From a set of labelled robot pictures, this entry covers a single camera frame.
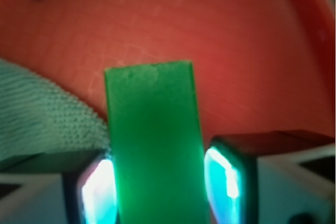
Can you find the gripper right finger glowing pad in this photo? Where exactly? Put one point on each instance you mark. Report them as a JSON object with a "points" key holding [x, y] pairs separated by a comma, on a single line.
{"points": [[271, 177]]}

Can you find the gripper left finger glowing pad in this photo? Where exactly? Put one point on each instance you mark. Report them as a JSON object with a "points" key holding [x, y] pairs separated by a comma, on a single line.
{"points": [[64, 187]]}

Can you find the green wooden block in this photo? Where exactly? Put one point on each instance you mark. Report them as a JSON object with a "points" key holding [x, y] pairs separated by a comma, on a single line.
{"points": [[156, 143]]}

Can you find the light teal cloth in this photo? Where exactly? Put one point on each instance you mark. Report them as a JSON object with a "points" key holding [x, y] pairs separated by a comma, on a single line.
{"points": [[38, 116]]}

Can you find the red plastic tray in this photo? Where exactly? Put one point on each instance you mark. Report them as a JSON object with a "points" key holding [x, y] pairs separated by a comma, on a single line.
{"points": [[259, 65]]}

